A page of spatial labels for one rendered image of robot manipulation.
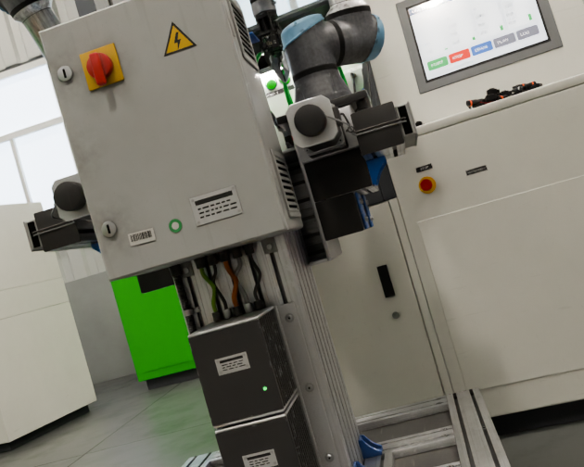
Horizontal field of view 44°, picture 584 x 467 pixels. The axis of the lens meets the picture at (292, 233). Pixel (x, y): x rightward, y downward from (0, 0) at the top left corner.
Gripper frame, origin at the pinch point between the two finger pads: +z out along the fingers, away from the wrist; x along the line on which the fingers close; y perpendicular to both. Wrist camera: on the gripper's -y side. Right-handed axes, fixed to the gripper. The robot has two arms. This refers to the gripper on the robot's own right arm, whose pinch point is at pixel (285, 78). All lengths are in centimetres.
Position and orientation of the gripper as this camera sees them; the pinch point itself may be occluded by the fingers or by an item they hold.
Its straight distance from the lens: 231.3
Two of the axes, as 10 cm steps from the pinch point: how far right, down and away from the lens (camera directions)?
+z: 2.7, 9.6, 0.0
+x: 9.2, -2.6, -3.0
